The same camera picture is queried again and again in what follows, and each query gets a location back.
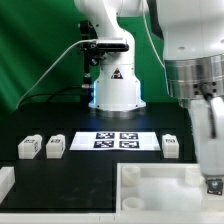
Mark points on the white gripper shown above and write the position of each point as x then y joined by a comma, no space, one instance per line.
208,134

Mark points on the white square tabletop part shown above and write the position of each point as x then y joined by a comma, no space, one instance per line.
164,187

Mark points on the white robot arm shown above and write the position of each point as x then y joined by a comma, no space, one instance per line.
192,34

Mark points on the white marker sheet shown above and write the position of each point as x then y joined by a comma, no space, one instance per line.
111,140

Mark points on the left white obstacle block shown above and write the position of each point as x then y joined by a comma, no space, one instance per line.
7,180

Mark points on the black camera on stand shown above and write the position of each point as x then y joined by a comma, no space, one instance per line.
107,65

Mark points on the white front rail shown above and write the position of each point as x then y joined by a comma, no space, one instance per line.
149,218

